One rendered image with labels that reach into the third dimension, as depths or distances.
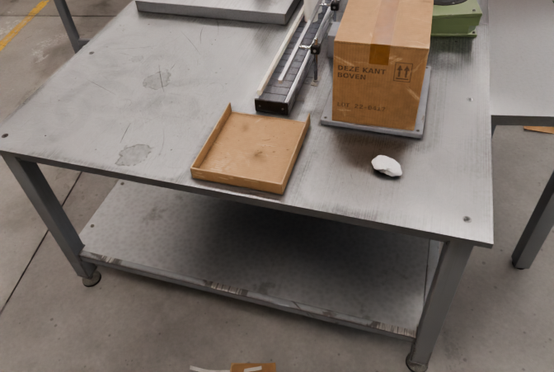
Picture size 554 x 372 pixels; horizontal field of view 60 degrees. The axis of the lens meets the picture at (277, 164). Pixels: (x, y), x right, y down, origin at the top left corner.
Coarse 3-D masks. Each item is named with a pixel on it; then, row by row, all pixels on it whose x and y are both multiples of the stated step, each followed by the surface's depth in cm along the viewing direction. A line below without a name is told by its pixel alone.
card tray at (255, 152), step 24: (240, 120) 148; (264, 120) 147; (288, 120) 146; (216, 144) 140; (240, 144) 140; (264, 144) 139; (288, 144) 138; (192, 168) 129; (216, 168) 133; (240, 168) 132; (264, 168) 132; (288, 168) 126
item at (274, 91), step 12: (324, 12) 185; (300, 24) 179; (312, 24) 179; (312, 36) 172; (288, 48) 168; (300, 60) 161; (276, 72) 157; (288, 72) 157; (276, 84) 152; (288, 84) 152; (264, 96) 148; (276, 96) 148
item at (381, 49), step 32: (352, 0) 139; (384, 0) 138; (416, 0) 137; (352, 32) 126; (384, 32) 125; (416, 32) 124; (352, 64) 127; (384, 64) 125; (416, 64) 122; (352, 96) 134; (384, 96) 131; (416, 96) 129
